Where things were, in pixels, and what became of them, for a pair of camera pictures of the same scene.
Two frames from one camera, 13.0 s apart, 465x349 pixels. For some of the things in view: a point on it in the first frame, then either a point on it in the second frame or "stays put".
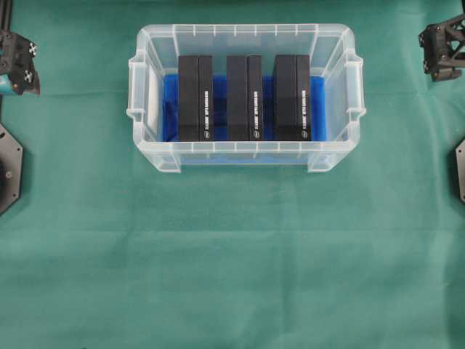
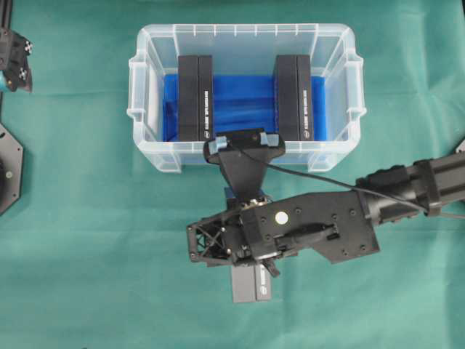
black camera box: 195,98 stays put
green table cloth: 104,251 stays put
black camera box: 244,92 to 251,283
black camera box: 292,99 stays put
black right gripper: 444,48 to 334,225
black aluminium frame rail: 6,14 stays put
